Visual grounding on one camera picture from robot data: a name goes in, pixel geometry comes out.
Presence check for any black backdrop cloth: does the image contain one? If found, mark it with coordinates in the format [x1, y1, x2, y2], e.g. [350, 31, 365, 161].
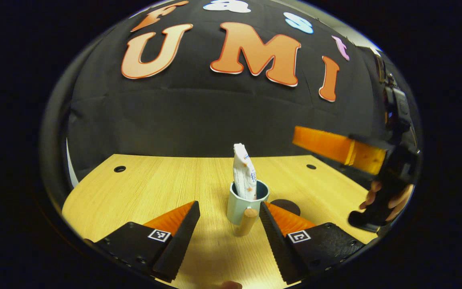
[67, 0, 400, 181]

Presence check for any dark brown round coaster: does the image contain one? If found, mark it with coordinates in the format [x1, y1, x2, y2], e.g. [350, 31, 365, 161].
[270, 199, 301, 216]

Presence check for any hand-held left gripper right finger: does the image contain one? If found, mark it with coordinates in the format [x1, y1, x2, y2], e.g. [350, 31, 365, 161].
[258, 201, 366, 285]

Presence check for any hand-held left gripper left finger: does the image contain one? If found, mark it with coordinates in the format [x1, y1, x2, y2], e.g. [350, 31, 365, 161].
[85, 201, 201, 282]

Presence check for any white toothpaste tube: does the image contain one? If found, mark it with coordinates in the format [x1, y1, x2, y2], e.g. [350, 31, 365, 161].
[233, 143, 257, 201]

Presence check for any light blue cup wooden handle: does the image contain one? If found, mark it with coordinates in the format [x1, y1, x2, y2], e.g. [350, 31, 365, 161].
[226, 179, 270, 237]

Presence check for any wooden desktop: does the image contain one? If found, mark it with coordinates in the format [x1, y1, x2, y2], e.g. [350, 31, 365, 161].
[62, 154, 378, 289]

